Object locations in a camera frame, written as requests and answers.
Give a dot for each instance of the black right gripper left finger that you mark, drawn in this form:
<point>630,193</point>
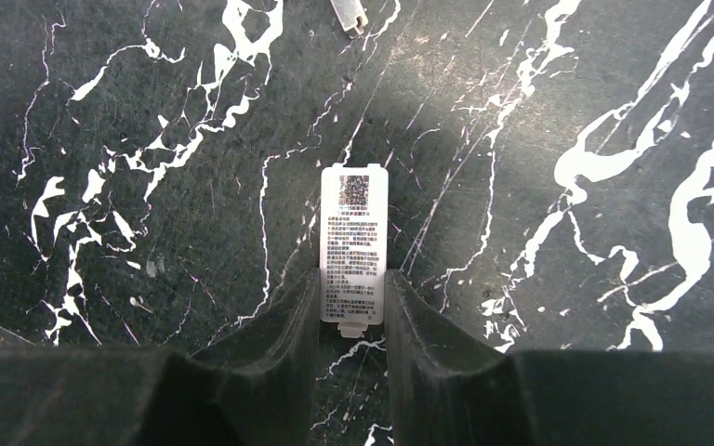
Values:
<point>255,386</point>

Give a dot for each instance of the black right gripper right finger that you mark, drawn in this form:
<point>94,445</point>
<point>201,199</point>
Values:
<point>449,388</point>

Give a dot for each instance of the silver metal transceiver module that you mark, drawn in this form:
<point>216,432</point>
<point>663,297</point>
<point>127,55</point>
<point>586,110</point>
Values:
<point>351,16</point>

